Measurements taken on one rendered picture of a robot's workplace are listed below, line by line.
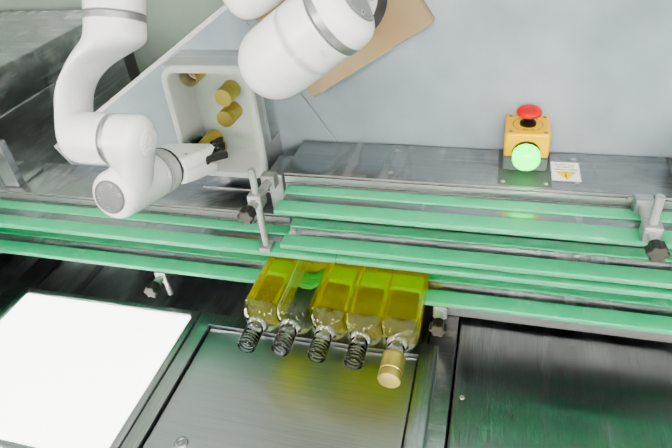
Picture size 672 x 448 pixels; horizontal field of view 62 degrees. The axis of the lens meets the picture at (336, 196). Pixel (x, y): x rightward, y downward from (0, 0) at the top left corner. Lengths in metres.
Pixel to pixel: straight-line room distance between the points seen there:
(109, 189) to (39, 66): 0.96
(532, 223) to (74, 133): 0.68
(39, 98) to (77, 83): 0.89
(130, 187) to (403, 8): 0.50
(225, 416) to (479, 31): 0.75
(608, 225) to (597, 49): 0.27
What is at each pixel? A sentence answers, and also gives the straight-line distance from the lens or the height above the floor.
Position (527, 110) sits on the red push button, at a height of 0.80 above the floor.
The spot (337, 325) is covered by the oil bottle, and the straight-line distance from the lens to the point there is 0.90.
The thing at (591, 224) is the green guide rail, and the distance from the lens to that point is 0.92.
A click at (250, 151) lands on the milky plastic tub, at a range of 1.14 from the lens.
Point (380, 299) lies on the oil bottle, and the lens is 0.92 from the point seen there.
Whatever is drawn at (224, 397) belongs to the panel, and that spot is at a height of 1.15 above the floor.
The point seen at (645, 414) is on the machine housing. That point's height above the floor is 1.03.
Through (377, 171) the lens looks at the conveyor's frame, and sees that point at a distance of 0.98.
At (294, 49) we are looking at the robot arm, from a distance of 0.65.
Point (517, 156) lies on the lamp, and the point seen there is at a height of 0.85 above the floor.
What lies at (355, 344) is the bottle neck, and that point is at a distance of 0.87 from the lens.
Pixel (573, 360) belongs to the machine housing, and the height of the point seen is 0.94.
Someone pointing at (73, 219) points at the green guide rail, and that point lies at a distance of 1.27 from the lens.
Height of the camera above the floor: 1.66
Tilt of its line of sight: 52 degrees down
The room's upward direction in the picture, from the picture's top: 156 degrees counter-clockwise
